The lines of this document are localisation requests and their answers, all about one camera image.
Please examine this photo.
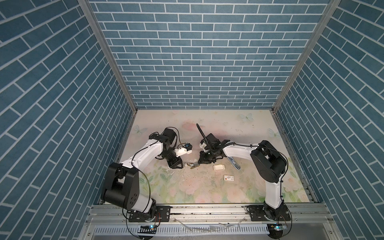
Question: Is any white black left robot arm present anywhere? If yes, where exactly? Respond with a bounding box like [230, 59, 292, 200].
[101, 127, 184, 219]

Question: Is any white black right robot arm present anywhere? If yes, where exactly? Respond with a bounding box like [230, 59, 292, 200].
[198, 134, 289, 221]

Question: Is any blue stapler top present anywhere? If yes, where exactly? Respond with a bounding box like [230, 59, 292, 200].
[227, 157, 241, 170]

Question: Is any black corrugated cable conduit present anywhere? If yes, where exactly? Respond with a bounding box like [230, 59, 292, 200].
[195, 123, 211, 148]

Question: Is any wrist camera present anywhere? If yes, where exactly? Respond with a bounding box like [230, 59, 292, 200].
[199, 142, 209, 153]
[174, 143, 193, 157]

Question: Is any white staple box sleeve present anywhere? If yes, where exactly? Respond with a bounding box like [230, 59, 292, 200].
[224, 175, 235, 182]

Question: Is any open staple box tray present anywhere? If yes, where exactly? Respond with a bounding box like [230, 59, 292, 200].
[213, 164, 226, 171]

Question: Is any beige stapler base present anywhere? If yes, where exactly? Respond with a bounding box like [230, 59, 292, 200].
[186, 162, 200, 169]

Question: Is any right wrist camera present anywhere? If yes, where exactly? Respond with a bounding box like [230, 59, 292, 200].
[199, 142, 209, 153]

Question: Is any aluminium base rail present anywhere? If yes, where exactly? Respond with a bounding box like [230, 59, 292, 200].
[80, 203, 342, 240]

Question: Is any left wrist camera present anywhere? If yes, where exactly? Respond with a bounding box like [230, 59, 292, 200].
[174, 143, 193, 157]

